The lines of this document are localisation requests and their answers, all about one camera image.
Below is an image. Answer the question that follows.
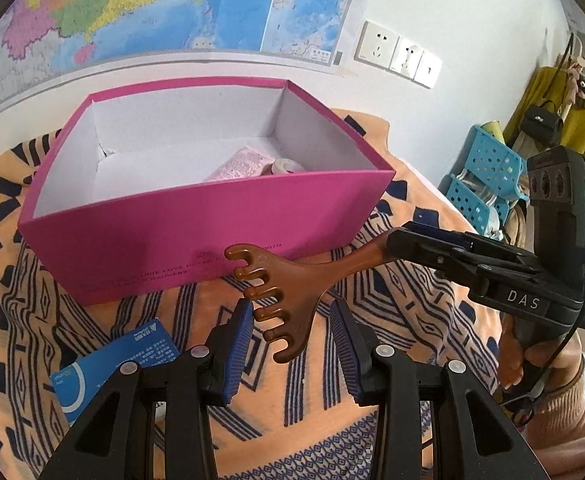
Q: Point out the person's right hand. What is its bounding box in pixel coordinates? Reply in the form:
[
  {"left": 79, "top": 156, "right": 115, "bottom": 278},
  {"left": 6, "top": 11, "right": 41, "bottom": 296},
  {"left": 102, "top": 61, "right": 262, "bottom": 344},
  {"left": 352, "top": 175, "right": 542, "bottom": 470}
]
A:
[{"left": 495, "top": 312, "right": 585, "bottom": 401}]

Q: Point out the black handbag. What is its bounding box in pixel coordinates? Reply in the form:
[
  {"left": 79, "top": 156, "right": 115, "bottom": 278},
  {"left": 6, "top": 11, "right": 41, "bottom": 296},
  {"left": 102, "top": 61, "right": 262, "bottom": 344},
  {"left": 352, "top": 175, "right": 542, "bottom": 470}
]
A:
[{"left": 521, "top": 100, "right": 564, "bottom": 142}]

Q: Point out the white tape roll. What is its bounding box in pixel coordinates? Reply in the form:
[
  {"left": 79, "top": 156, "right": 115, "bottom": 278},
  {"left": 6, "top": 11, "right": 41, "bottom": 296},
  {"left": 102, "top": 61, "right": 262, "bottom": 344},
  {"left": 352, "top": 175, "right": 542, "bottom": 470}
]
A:
[{"left": 267, "top": 157, "right": 307, "bottom": 177}]

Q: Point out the pink hanging ornament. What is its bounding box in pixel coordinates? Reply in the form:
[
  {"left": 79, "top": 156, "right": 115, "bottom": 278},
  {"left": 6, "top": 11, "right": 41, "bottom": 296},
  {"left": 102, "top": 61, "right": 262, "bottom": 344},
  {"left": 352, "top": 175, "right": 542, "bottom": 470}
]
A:
[{"left": 565, "top": 57, "right": 585, "bottom": 109}]

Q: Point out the white wall socket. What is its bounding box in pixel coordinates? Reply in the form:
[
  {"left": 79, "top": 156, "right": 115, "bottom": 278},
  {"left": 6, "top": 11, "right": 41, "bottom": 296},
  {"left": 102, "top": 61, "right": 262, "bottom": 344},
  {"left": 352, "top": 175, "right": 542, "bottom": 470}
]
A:
[
  {"left": 355, "top": 20, "right": 400, "bottom": 68},
  {"left": 389, "top": 36, "right": 423, "bottom": 77},
  {"left": 415, "top": 50, "right": 443, "bottom": 88}
]

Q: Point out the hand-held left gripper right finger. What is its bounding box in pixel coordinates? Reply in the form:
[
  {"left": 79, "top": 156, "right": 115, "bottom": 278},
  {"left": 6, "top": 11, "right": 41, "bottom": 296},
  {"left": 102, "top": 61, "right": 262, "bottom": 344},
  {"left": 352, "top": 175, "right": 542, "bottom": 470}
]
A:
[{"left": 328, "top": 297, "right": 535, "bottom": 480}]

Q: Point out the green rolled mat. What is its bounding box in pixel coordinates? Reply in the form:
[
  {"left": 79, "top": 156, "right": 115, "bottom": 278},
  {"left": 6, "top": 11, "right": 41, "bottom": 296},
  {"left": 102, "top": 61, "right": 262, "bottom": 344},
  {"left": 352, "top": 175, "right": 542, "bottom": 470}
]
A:
[{"left": 479, "top": 120, "right": 508, "bottom": 146}]

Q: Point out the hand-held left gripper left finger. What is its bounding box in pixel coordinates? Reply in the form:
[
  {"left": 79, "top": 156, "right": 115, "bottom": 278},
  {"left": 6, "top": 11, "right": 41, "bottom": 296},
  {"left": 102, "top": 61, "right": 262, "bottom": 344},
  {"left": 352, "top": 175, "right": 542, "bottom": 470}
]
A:
[{"left": 37, "top": 299, "right": 256, "bottom": 480}]

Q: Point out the black cable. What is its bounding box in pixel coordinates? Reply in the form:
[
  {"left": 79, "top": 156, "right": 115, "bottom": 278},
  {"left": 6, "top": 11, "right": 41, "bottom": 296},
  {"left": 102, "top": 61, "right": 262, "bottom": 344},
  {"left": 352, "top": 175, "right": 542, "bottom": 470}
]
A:
[{"left": 499, "top": 247, "right": 585, "bottom": 428}]

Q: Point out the pink patterned packet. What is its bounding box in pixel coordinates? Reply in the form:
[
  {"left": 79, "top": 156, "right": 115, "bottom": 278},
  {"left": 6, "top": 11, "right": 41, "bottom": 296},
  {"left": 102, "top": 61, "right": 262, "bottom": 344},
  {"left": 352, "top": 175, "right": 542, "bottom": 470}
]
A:
[{"left": 203, "top": 146, "right": 278, "bottom": 183}]

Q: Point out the brown comb massager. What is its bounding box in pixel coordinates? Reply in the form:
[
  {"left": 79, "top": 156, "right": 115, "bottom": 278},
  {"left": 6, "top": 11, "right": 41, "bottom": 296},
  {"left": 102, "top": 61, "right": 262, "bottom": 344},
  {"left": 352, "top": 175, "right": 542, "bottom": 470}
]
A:
[{"left": 224, "top": 239, "right": 398, "bottom": 365}]

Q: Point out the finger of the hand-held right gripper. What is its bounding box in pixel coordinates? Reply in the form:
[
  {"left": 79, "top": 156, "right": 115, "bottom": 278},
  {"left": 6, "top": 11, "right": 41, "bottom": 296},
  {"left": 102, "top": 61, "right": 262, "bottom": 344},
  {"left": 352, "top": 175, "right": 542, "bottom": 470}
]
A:
[
  {"left": 385, "top": 229, "right": 538, "bottom": 293},
  {"left": 402, "top": 221, "right": 535, "bottom": 267}
]

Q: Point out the orange patterned blanket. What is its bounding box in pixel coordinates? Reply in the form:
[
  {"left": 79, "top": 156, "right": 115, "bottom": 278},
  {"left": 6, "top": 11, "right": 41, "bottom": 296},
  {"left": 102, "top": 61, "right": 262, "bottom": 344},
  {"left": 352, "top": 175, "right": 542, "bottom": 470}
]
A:
[{"left": 0, "top": 107, "right": 585, "bottom": 480}]

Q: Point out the colourful wall map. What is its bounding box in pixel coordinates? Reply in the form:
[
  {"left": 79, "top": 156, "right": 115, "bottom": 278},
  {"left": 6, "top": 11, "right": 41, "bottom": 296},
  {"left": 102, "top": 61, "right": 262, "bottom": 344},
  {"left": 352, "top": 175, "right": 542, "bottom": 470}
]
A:
[{"left": 0, "top": 0, "right": 365, "bottom": 121}]

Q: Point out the blue cardboard box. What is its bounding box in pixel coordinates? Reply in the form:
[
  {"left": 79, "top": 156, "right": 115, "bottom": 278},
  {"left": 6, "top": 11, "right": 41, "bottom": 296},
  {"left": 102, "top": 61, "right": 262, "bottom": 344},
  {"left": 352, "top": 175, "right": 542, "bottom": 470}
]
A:
[{"left": 50, "top": 317, "right": 180, "bottom": 426}]

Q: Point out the pink cardboard box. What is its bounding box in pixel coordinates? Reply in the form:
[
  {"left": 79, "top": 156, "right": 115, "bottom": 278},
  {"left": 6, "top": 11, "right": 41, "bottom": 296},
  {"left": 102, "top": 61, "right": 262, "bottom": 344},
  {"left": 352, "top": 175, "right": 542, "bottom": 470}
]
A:
[{"left": 18, "top": 76, "right": 397, "bottom": 307}]

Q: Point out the person's right forearm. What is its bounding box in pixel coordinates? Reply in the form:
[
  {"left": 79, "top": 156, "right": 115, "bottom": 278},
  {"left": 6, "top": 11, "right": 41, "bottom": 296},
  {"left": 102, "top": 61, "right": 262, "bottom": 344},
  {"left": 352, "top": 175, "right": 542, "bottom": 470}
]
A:
[{"left": 517, "top": 355, "right": 585, "bottom": 480}]

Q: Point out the yellow garment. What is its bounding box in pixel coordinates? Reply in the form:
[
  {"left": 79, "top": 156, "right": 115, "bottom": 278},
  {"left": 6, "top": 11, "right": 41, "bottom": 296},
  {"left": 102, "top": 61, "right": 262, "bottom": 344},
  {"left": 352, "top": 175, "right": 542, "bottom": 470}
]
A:
[{"left": 502, "top": 65, "right": 585, "bottom": 163}]

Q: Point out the blue plastic basket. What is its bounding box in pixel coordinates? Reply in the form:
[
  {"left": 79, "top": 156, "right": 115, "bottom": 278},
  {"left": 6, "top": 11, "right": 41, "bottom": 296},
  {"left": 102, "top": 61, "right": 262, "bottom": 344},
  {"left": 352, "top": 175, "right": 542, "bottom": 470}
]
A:
[
  {"left": 465, "top": 125, "right": 528, "bottom": 198},
  {"left": 445, "top": 174, "right": 503, "bottom": 233}
]

